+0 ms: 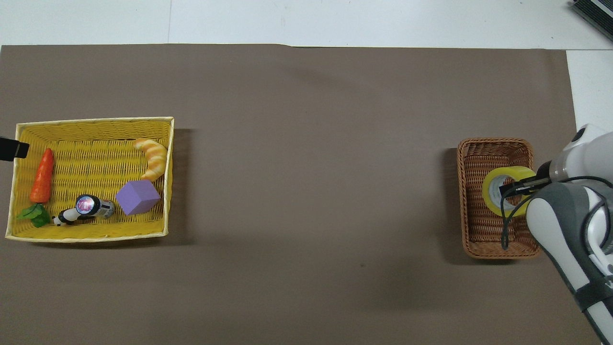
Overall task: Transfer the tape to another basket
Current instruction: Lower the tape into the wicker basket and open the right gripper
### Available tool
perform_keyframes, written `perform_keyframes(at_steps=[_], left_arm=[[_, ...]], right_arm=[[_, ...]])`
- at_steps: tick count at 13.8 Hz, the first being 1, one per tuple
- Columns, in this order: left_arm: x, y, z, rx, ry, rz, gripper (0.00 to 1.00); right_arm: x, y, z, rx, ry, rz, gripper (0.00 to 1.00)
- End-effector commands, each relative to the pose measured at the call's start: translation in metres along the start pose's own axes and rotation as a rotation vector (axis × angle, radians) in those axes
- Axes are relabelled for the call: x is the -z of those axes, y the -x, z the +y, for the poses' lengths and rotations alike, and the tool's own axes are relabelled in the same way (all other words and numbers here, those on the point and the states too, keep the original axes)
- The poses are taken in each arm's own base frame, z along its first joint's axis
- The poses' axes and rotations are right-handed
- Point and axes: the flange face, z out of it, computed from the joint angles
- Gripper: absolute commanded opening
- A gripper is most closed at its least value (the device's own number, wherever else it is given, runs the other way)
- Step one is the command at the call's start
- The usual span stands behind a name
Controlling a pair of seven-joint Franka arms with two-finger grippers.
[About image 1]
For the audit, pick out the yellow tape roll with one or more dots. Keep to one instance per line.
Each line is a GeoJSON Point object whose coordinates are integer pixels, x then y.
{"type": "Point", "coordinates": [488, 194]}

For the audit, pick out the small panda toy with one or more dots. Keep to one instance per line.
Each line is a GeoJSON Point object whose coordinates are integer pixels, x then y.
{"type": "Point", "coordinates": [67, 217]}

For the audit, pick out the orange toy carrot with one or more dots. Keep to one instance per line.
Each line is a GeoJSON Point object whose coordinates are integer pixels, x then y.
{"type": "Point", "coordinates": [43, 177]}

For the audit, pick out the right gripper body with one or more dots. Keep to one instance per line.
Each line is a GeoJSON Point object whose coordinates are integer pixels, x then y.
{"type": "Point", "coordinates": [540, 181]}

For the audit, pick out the brown wicker basket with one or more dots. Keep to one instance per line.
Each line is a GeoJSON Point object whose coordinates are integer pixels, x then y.
{"type": "Point", "coordinates": [479, 230]}

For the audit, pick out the purple foam cube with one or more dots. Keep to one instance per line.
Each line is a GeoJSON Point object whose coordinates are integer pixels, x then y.
{"type": "Point", "coordinates": [137, 197]}

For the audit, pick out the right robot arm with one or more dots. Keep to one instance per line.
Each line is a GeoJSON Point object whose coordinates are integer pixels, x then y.
{"type": "Point", "coordinates": [558, 225]}

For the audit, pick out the toy croissant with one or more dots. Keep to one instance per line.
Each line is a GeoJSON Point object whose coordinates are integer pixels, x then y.
{"type": "Point", "coordinates": [155, 155]}

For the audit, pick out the black stand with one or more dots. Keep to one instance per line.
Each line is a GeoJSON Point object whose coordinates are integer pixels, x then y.
{"type": "Point", "coordinates": [596, 10]}

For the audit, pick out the yellow woven basket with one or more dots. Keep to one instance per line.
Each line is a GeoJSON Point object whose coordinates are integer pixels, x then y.
{"type": "Point", "coordinates": [96, 160]}

